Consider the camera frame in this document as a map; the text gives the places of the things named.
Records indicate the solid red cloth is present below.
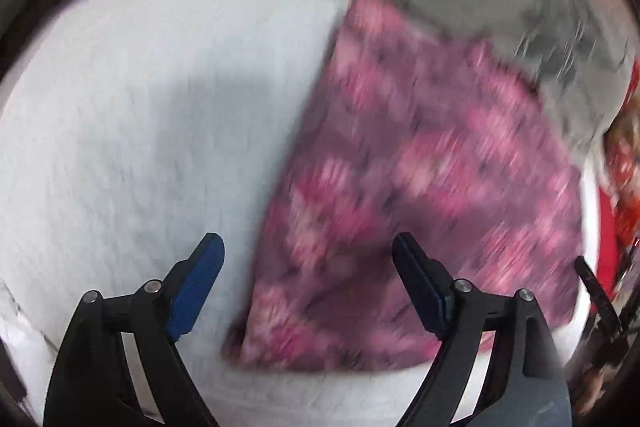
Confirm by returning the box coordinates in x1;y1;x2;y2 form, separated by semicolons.
596;187;618;299

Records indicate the red floral plastic bag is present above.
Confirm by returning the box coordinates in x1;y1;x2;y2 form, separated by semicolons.
604;96;640;247

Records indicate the purple pink floral cloth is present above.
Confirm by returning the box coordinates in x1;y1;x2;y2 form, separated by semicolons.
226;0;582;372

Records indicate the white bed sheet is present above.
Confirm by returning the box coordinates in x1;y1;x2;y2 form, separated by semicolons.
1;0;598;426

